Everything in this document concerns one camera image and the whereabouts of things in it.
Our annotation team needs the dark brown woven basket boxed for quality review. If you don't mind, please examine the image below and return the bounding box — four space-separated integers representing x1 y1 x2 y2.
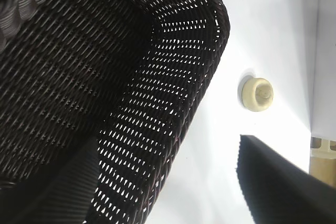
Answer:
0 0 232 224

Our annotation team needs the beige frame piece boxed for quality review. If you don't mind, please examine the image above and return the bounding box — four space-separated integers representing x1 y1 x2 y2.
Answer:
309 137 336 183

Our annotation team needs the pale yellow round pastry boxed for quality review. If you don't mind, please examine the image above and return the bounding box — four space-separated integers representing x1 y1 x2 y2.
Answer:
237 76 274 112

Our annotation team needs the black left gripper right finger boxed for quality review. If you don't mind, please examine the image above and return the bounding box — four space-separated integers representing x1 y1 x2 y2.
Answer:
237 134 336 224

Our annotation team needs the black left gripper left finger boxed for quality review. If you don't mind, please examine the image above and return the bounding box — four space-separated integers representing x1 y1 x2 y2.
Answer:
0 134 99 224

